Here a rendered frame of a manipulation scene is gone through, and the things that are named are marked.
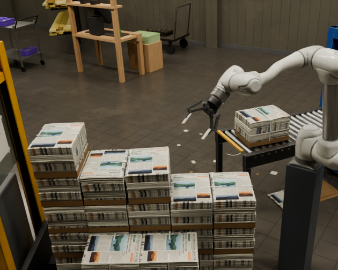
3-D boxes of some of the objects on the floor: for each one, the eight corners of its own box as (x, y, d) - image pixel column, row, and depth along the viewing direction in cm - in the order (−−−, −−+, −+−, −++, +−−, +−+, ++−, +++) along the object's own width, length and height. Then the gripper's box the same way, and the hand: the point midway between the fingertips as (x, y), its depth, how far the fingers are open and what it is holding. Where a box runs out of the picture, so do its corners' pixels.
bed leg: (218, 203, 401) (217, 144, 371) (215, 201, 406) (214, 141, 376) (222, 202, 403) (223, 142, 373) (220, 199, 408) (220, 140, 378)
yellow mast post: (49, 252, 352) (-2, 43, 270) (39, 252, 353) (-16, 44, 270) (52, 245, 360) (2, 40, 278) (42, 245, 361) (-10, 40, 278)
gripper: (231, 113, 219) (208, 145, 217) (196, 85, 215) (172, 117, 213) (236, 113, 212) (212, 145, 210) (200, 84, 207) (175, 117, 205)
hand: (193, 129), depth 211 cm, fingers open, 13 cm apart
